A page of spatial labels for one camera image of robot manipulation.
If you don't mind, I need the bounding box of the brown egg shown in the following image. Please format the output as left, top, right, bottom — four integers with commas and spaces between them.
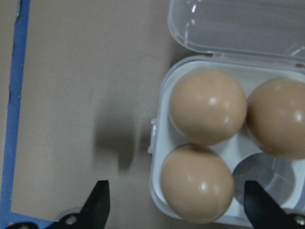
245, 78, 305, 160
169, 69, 248, 146
160, 144, 235, 225

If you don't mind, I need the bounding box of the clear plastic egg box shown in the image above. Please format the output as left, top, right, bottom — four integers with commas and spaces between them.
147, 0, 305, 227

